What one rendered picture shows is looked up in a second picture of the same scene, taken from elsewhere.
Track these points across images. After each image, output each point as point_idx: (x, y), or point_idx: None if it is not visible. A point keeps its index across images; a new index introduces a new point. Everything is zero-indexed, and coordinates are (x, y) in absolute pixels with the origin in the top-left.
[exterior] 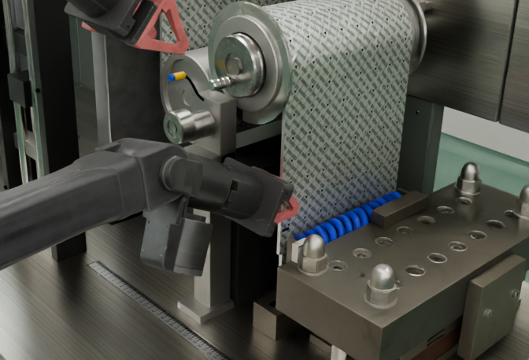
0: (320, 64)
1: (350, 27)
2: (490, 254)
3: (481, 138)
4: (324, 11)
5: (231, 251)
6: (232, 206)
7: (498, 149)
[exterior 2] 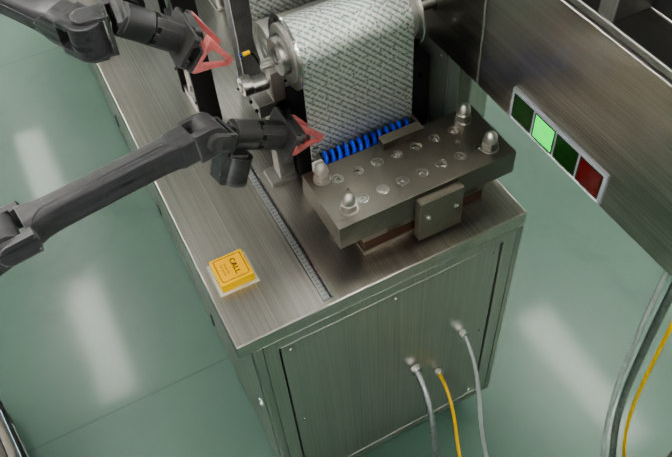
0: (329, 58)
1: (356, 30)
2: (438, 182)
3: None
4: (338, 19)
5: None
6: (265, 148)
7: None
